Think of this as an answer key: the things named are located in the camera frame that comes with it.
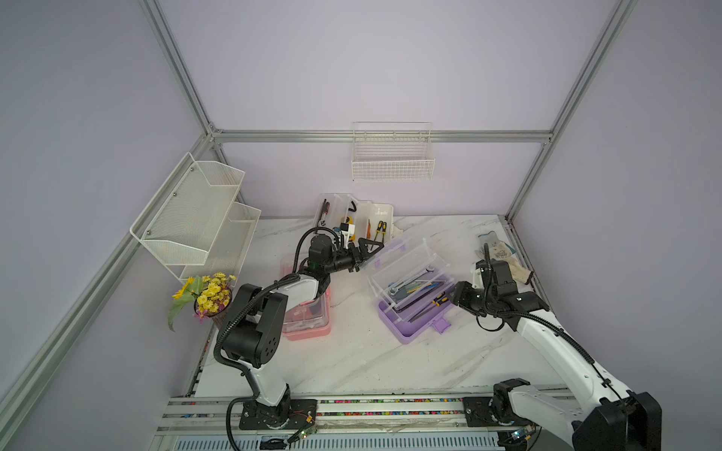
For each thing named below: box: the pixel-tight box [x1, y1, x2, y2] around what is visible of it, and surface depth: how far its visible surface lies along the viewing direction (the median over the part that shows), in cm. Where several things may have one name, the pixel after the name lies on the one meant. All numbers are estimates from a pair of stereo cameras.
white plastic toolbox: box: [313, 193, 397, 245], surface depth 114 cm
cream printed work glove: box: [488, 241, 534, 285], surface depth 106 cm
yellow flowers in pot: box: [168, 272, 237, 332], surface depth 71 cm
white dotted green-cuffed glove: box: [474, 231, 517, 261], surface depth 106 cm
